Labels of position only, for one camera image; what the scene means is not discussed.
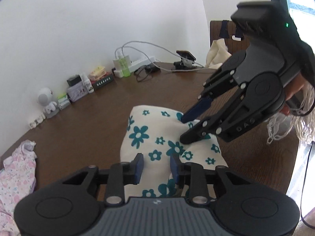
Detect black cable with clip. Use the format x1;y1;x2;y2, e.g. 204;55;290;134
134;64;161;83

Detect cream cloth on chair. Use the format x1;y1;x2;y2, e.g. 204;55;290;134
205;38;232;70

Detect phone on black stand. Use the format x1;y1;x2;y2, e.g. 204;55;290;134
173;50;197;70

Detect white power strip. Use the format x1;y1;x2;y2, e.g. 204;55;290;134
113;56;157;78

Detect white charger adapter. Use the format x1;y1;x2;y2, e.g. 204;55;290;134
112;54;132;72

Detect black small box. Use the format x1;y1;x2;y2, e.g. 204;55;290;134
67;75;82;87

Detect white robot figurine speaker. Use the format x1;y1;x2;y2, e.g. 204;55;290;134
37;87;60;119

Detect grey printed tin box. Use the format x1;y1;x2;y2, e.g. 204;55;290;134
66;82;88;102

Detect green white small boxes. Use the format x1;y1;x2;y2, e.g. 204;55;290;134
57;92;70;110

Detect cream teal flower dress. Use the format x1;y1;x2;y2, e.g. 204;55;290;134
120;105;227;198

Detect wooden chair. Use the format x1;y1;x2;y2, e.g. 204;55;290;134
209;20;249;54

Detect pink floral dress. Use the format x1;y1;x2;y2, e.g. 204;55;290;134
1;140;37;235

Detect green liquid bottle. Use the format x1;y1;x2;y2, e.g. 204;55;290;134
118;51;131;77

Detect white spray bottle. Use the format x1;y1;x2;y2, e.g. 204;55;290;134
82;74;94;94

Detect person's right hand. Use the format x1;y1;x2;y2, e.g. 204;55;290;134
284;74;307;101

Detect yellow sticky notes stack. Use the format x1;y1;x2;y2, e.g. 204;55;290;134
88;65;107;82

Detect black red flat box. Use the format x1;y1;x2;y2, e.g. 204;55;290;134
92;74;114;91

